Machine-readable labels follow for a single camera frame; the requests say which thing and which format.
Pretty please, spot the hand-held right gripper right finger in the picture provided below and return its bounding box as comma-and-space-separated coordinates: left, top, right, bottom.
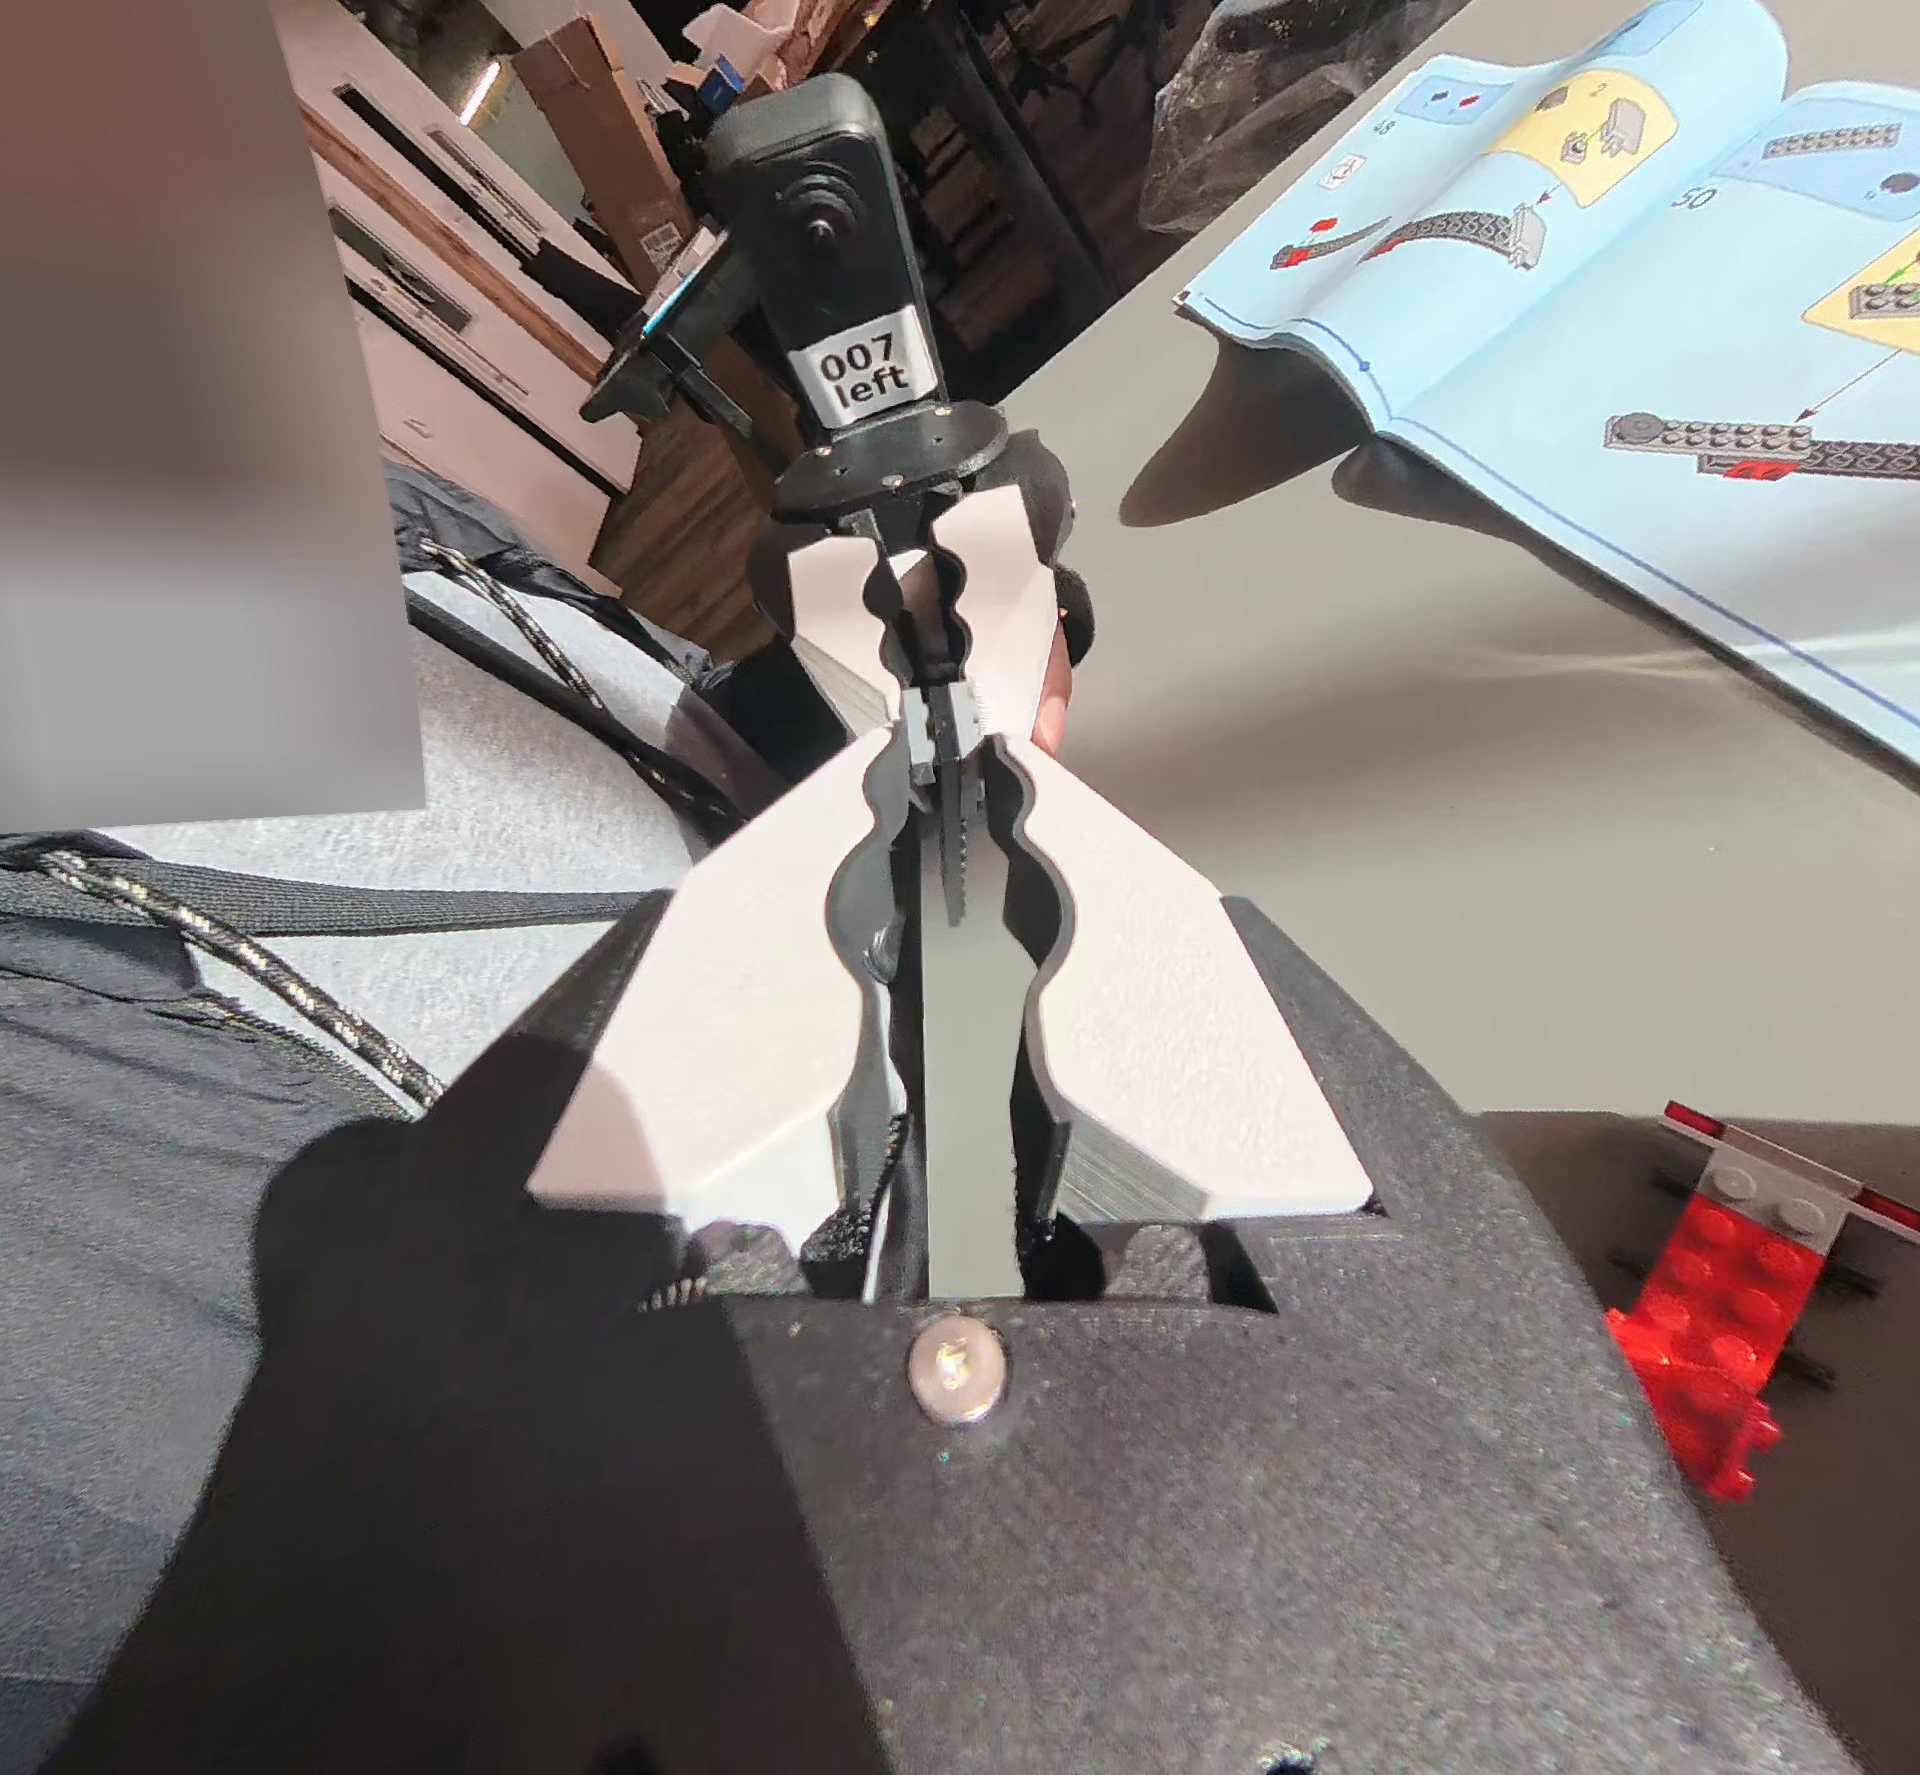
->
981, 732, 1377, 1225

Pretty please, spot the light blue instruction booklet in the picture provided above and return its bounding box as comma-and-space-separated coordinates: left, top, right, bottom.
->
1173, 0, 1920, 774

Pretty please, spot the long black brick plate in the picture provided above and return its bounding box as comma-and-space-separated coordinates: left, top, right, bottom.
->
926, 674, 984, 928

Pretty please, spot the brown cardboard box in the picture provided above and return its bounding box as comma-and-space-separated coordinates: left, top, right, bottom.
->
509, 13, 701, 295

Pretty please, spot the grey desk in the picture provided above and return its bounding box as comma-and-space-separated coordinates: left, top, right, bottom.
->
899, 0, 1920, 1775

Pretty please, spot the small red brick assembly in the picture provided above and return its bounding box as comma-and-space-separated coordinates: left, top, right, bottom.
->
1602, 1097, 1920, 1507

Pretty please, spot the black patterned strap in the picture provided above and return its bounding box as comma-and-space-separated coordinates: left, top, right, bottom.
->
0, 539, 753, 1126

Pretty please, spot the person's grey sweatshirt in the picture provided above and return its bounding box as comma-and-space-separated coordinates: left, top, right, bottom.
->
0, 612, 713, 1102

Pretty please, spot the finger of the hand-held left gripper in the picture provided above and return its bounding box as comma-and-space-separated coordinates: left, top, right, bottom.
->
935, 482, 1062, 745
783, 534, 920, 745

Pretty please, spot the plastic-wrapped dark bundle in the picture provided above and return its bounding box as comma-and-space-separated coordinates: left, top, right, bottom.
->
1136, 0, 1639, 236

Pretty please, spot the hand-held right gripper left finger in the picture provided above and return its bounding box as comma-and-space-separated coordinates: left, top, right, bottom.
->
526, 729, 917, 1301

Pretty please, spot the person's dark jacket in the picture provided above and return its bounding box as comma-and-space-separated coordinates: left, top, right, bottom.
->
0, 462, 737, 1775

